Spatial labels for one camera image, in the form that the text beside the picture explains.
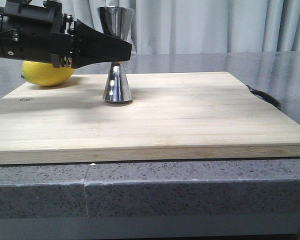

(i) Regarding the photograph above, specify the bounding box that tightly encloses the black cutting board handle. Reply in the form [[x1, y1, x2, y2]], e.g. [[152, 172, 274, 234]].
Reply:
[[246, 85, 281, 110]]

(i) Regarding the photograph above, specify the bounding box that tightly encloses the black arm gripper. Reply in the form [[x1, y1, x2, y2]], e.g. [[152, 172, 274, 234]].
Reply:
[[0, 0, 132, 69]]

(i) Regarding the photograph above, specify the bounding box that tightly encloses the yellow lemon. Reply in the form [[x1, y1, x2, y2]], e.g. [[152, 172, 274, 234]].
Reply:
[[21, 61, 75, 87]]

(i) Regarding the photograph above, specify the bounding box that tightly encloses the grey curtain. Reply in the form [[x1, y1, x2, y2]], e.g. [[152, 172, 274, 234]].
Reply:
[[62, 0, 300, 55]]

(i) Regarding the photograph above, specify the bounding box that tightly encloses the wooden cutting board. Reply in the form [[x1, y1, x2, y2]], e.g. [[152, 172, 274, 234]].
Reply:
[[0, 72, 300, 165]]

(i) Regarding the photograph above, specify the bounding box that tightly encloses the steel double jigger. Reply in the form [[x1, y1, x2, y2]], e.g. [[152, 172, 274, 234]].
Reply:
[[97, 6, 134, 104]]

